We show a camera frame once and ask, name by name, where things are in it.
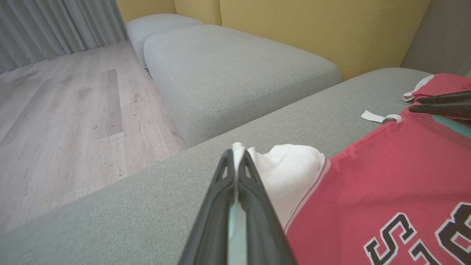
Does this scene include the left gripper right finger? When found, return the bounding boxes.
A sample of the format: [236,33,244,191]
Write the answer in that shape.
[237,148,298,265]

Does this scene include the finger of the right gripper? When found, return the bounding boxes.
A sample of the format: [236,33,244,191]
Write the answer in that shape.
[415,91,471,105]
[408,103,471,119]

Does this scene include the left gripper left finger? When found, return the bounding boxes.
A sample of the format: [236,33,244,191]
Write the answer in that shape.
[178,148,237,265]

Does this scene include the red basketball jersey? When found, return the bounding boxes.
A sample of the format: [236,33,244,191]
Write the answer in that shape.
[232,73,471,265]

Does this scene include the grey sofa backrest cushion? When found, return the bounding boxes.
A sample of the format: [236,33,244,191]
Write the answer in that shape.
[400,0,471,78]

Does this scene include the grey sofa seat cushion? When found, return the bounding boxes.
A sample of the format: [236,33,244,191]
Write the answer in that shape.
[0,67,436,265]

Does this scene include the yellow sofa backrest cushion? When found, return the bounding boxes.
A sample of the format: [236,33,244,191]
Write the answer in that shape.
[173,0,224,26]
[219,0,432,81]
[116,0,178,23]

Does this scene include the large grey ottoman cushion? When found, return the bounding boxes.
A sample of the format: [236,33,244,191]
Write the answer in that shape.
[143,24,343,148]

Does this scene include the small grey ottoman cushion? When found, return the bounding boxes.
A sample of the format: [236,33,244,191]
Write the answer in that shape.
[126,13,205,69]

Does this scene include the grey curtain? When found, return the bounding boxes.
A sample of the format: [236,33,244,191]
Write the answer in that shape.
[0,0,128,75]

